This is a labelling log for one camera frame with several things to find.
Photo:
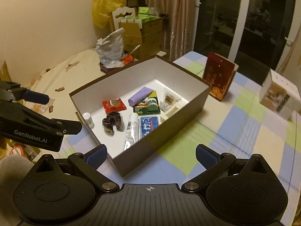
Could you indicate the white brown carton box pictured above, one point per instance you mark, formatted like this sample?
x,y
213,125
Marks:
x,y
279,95

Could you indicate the white plastic comb holder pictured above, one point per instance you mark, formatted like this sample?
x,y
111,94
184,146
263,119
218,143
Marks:
x,y
168,114

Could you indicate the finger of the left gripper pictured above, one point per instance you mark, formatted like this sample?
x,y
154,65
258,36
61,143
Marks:
x,y
67,127
31,96

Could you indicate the dark purple scrunchie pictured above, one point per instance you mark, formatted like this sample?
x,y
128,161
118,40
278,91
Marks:
x,y
113,119

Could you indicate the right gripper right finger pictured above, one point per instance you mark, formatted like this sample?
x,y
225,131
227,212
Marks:
x,y
216,165

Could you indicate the brown open storage box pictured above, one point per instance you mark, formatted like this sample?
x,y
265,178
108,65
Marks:
x,y
153,72

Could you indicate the cardboard boxes pile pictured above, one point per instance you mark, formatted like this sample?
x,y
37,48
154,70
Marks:
x,y
143,34

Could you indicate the beige curtain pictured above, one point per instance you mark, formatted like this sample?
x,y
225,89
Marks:
x,y
178,36

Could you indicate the blue toothpaste tube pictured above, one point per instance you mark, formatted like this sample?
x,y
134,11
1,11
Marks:
x,y
131,135

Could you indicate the green blister card package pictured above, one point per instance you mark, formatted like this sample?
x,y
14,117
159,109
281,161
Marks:
x,y
148,106

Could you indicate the silver plastic bag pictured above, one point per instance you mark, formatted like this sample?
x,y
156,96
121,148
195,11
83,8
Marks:
x,y
110,49

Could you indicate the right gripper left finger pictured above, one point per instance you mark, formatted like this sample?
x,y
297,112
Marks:
x,y
86,165

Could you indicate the dark red gift box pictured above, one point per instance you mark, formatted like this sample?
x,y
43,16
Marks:
x,y
219,72

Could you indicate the red snack packet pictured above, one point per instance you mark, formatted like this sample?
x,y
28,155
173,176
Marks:
x,y
115,105

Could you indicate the blue toothpick box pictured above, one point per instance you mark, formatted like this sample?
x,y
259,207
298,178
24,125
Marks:
x,y
147,124

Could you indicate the white pill bottle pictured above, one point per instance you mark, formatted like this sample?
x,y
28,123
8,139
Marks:
x,y
88,119

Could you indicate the yellow plastic bag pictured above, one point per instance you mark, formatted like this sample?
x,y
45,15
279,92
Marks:
x,y
102,11

